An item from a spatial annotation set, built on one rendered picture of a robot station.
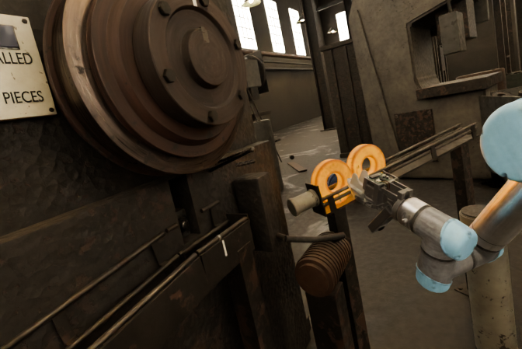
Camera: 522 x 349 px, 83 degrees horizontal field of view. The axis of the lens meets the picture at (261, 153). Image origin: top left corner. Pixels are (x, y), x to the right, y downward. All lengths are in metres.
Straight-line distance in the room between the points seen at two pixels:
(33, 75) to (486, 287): 1.35
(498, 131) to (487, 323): 0.91
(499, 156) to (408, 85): 2.64
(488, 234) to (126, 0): 0.88
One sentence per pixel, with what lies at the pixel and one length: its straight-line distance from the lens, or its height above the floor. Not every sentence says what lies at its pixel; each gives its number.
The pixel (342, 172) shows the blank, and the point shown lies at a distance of 1.04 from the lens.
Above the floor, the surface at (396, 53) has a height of 1.26.
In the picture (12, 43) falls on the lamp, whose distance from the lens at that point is 0.70.
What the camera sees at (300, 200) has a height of 0.69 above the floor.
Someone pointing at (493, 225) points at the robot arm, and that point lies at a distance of 0.83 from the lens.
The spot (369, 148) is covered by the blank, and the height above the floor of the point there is 0.78.
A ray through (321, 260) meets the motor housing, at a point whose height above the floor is 0.52.
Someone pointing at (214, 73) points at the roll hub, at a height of 1.08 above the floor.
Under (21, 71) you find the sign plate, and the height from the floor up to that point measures 1.14.
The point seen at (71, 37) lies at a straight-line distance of 0.59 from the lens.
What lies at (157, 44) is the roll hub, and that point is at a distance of 0.57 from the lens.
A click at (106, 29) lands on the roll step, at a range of 0.61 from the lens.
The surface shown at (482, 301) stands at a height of 0.22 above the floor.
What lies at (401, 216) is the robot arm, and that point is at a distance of 0.80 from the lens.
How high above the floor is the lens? 0.98
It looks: 8 degrees down
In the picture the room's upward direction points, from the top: 12 degrees counter-clockwise
